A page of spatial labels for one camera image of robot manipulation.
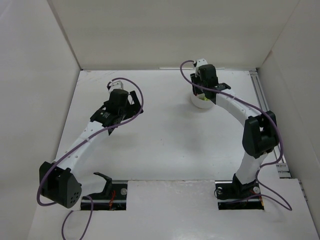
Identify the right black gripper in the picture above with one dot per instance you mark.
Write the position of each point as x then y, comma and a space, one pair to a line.
223, 86

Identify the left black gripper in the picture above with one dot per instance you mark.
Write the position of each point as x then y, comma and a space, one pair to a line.
135, 104

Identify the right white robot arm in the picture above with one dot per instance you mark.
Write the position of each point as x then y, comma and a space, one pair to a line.
259, 136

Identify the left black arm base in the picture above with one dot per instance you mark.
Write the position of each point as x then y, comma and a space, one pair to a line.
102, 193

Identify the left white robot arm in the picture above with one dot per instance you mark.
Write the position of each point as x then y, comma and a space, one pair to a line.
59, 180

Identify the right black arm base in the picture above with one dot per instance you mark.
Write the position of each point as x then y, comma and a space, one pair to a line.
232, 195

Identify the white round divided container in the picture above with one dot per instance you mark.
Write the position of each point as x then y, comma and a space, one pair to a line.
199, 103

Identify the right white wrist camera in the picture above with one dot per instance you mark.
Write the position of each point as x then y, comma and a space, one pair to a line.
200, 62

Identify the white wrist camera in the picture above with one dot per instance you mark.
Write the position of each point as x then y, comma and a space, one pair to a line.
117, 84
200, 62

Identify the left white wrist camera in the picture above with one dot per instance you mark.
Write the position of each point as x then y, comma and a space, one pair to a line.
117, 84

